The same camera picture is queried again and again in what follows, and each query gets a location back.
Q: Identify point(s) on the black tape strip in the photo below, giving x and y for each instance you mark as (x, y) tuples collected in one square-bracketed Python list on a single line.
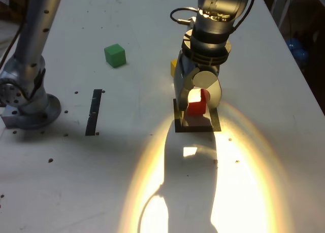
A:
[(93, 111)]

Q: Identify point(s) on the white metal frame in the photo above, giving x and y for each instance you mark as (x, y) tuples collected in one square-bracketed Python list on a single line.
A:
[(279, 4)]

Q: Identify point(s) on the green cube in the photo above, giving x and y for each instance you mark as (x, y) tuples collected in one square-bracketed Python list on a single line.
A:
[(115, 56)]

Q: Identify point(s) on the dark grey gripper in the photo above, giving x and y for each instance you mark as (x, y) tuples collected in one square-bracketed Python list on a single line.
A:
[(210, 68)]

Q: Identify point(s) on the brown cardboard box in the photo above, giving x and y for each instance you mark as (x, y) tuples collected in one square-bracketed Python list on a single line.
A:
[(11, 9)]

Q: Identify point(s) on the yellow cube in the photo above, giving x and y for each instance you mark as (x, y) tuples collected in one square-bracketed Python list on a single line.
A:
[(173, 68)]

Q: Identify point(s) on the red cube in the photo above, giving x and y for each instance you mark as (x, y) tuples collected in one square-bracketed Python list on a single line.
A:
[(196, 108)]

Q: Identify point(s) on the blue round object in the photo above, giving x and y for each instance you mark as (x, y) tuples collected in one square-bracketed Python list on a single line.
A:
[(298, 52)]

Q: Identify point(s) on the black tape square outline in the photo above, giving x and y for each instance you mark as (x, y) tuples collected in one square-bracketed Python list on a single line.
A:
[(198, 129)]

